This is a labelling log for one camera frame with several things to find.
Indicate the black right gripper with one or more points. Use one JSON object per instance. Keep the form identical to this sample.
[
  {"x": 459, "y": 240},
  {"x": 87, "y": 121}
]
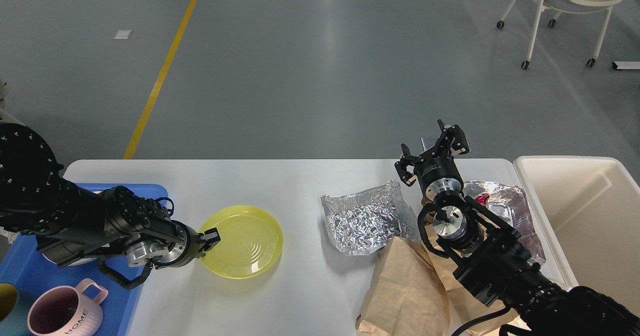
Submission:
[{"x": 438, "y": 172}]

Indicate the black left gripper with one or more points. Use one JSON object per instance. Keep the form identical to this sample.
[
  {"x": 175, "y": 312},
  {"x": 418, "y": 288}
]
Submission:
[{"x": 192, "y": 246}]

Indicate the yellow plastic plate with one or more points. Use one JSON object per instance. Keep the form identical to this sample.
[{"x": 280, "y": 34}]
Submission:
[{"x": 251, "y": 242}]

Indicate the pink ribbed mug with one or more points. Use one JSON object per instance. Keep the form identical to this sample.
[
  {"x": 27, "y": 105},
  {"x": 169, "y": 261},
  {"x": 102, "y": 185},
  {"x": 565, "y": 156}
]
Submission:
[{"x": 68, "y": 310}]

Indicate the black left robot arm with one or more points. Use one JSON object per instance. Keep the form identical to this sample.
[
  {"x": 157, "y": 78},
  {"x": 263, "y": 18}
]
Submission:
[{"x": 128, "y": 235}]

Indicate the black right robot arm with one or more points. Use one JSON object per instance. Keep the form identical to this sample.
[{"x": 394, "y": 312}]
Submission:
[{"x": 491, "y": 263}]

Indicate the crumpled aluminium foil sheet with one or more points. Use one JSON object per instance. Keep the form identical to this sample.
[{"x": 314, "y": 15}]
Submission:
[{"x": 362, "y": 223}]

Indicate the brown paper bag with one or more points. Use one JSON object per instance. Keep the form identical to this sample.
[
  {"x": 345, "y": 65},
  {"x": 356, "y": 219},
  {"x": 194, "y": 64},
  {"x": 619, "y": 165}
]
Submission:
[{"x": 414, "y": 292}]

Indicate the white plate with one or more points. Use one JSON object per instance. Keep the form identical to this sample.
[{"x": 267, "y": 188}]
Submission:
[{"x": 80, "y": 262}]

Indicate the beige plastic bin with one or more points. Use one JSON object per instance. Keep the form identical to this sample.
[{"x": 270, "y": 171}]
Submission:
[{"x": 588, "y": 214}]

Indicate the blue plastic tray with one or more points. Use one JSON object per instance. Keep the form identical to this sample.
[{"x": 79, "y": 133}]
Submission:
[{"x": 29, "y": 270}]

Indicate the white bar on floor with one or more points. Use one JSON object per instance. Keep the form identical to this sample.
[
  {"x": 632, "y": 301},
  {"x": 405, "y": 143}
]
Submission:
[{"x": 626, "y": 65}]

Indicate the teal cup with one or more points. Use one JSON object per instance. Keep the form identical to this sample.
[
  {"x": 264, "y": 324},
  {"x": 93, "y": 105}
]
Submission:
[{"x": 15, "y": 304}]

